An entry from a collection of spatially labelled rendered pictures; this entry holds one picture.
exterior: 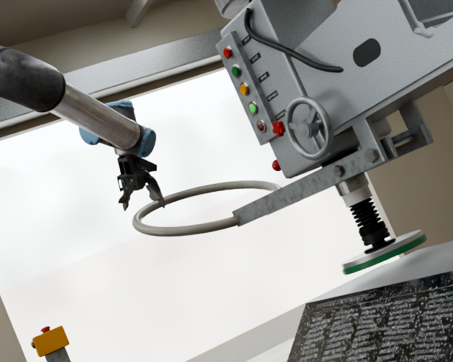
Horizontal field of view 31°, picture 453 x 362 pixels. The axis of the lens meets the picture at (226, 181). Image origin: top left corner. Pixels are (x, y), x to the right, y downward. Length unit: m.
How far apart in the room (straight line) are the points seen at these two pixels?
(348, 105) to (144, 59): 6.94
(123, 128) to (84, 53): 6.63
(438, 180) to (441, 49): 8.65
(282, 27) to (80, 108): 0.54
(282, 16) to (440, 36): 0.48
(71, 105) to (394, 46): 0.81
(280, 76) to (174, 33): 7.35
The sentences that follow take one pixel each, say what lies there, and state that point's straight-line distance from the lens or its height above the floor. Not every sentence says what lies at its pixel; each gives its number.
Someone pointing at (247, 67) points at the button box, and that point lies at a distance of 1.99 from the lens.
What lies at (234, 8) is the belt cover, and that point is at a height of 1.62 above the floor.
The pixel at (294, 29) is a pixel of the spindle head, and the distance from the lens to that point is 1.95.
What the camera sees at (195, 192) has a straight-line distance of 2.75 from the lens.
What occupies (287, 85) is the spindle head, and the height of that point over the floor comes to 1.36.
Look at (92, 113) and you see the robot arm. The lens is 2.11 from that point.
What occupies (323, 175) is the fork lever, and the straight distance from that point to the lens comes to 1.97.
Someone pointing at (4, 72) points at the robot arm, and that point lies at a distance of 1.91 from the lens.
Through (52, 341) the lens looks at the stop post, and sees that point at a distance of 3.16.
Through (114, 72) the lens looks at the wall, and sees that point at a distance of 8.51.
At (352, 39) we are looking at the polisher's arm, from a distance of 1.74.
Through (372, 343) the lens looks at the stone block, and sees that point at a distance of 1.65.
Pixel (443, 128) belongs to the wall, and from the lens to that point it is 10.50.
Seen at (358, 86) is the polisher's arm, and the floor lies 1.27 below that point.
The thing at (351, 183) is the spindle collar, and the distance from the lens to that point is 1.97.
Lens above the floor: 1.04
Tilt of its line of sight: 5 degrees up
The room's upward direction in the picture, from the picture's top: 24 degrees counter-clockwise
